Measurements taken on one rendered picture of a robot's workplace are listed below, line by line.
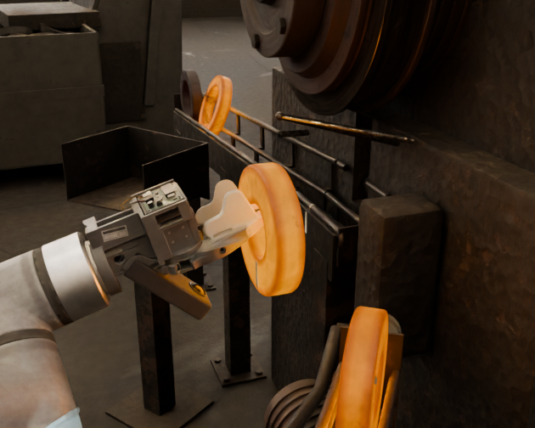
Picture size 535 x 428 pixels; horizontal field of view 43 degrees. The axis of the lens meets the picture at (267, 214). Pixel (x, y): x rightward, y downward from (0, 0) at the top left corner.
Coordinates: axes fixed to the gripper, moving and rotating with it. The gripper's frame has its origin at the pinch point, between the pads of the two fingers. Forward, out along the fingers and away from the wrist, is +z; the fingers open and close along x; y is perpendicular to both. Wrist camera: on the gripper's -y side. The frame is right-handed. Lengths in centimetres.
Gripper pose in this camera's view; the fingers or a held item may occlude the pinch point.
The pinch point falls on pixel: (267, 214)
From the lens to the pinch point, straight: 79.2
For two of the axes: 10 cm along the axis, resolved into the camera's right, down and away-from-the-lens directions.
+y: -2.7, -8.5, -4.6
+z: 9.1, -3.8, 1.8
